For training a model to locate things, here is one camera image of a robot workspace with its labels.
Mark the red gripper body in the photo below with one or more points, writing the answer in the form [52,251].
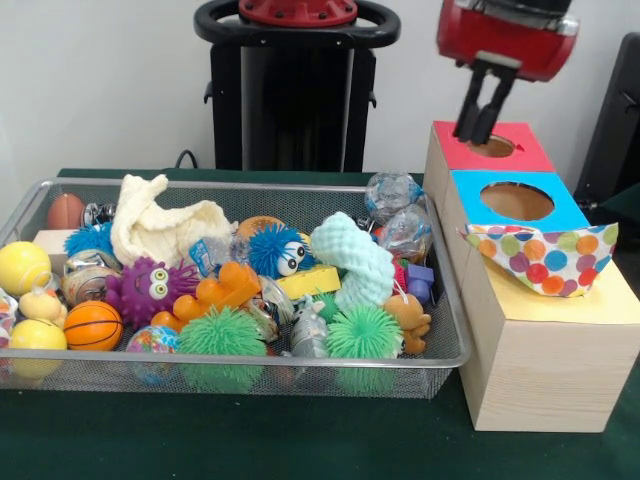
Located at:
[505,40]

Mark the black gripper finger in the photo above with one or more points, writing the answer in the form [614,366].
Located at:
[495,108]
[470,100]

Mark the white cloth with big dots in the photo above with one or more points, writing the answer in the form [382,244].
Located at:
[550,258]

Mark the wooden box with three holes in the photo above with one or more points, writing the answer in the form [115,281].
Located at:
[540,370]

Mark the black monitor panel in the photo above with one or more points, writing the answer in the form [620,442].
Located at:
[615,130]

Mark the mint green foam cloth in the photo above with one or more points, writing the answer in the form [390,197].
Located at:
[360,265]

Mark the blue spiky ball with eyes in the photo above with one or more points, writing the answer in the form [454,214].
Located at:
[270,250]

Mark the green spiky ball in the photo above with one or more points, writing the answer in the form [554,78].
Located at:
[220,335]
[362,335]

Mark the orange plastic toy block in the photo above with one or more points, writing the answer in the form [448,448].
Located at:
[215,290]

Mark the cream knitted cloth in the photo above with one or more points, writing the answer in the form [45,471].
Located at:
[160,225]

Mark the purple furry monster toy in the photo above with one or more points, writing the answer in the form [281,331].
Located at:
[145,290]

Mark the dark green table cloth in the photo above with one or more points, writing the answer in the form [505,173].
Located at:
[300,440]

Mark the orange toy basketball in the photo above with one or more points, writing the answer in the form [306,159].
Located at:
[92,325]

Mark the yellow ball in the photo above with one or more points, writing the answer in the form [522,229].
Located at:
[22,268]
[35,335]

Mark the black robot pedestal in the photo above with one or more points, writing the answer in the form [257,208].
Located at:
[290,100]

